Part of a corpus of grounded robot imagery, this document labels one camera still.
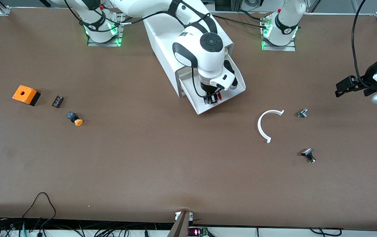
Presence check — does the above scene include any red push button switch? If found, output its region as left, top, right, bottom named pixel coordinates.
left=204, top=92, right=222, bottom=105

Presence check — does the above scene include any white curved plastic arc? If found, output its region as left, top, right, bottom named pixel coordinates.
left=257, top=110, right=285, bottom=144

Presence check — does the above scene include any circuit board with red display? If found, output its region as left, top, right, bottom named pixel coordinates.
left=188, top=226, right=210, bottom=237

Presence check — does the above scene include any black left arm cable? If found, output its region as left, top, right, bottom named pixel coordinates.
left=351, top=0, right=368, bottom=88

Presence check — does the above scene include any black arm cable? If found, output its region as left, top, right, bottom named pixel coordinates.
left=351, top=0, right=368, bottom=88
left=64, top=0, right=218, bottom=98

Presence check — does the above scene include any black base power cable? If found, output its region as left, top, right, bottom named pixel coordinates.
left=212, top=14, right=269, bottom=27
left=236, top=10, right=268, bottom=21

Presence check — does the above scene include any aluminium arm base plate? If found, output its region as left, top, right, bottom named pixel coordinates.
left=261, top=39, right=296, bottom=52
left=87, top=31, right=123, bottom=47

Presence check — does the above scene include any black silver push switch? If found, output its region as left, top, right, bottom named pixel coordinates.
left=301, top=148, right=316, bottom=164

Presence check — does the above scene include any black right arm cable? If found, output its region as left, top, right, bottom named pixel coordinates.
left=64, top=0, right=218, bottom=98

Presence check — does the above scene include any white post mount bracket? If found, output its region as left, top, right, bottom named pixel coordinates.
left=175, top=212, right=193, bottom=222

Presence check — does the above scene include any orange push button switch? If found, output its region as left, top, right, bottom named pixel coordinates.
left=66, top=112, right=84, bottom=127

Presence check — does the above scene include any grey camera mounting post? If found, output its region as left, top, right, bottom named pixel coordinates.
left=166, top=211, right=192, bottom=237

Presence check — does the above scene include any orange button enclosure box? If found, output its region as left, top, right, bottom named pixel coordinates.
left=12, top=85, right=41, bottom=106

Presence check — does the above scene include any thin black looped cable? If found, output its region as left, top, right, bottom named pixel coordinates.
left=22, top=192, right=57, bottom=227

